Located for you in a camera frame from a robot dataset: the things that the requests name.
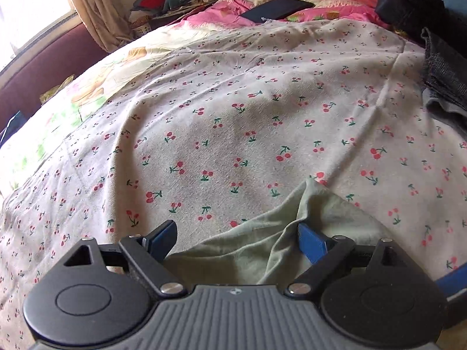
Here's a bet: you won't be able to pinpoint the white small basket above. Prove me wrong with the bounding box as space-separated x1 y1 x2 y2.
131 18 152 36

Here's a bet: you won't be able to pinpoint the black jacket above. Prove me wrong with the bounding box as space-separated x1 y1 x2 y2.
374 0 448 41

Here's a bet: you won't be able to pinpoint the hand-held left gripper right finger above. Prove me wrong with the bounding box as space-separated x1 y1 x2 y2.
285 223 411 296

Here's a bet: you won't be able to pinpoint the blue cloth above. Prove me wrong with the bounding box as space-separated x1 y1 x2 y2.
435 0 467 38

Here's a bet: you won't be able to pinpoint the pink floral quilt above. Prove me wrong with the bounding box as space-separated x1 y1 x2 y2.
0 0 402 192

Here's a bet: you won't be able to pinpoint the yellowish plastic bag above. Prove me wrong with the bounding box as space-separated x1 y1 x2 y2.
39 74 76 102

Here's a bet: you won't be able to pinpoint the green pants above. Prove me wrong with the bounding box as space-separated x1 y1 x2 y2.
164 178 406 287

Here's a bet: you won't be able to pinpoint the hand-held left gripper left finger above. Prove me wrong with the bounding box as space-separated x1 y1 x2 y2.
64 220 187 298

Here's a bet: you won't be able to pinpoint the window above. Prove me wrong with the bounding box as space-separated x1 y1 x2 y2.
0 0 78 71

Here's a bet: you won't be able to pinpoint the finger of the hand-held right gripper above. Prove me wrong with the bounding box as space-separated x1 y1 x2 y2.
436 270 467 301

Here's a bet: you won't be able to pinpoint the beige curtain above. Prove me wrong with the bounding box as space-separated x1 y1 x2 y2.
60 0 136 54

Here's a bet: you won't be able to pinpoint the maroon sofa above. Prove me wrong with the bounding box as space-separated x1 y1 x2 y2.
0 21 111 132

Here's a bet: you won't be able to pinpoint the dark blue bag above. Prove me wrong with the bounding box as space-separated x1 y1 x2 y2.
0 111 27 147

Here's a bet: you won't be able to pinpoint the pile of dark jeans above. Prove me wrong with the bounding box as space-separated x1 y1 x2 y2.
419 27 467 132

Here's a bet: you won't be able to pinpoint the cherry print bedsheet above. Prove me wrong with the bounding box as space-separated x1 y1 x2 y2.
0 18 467 350

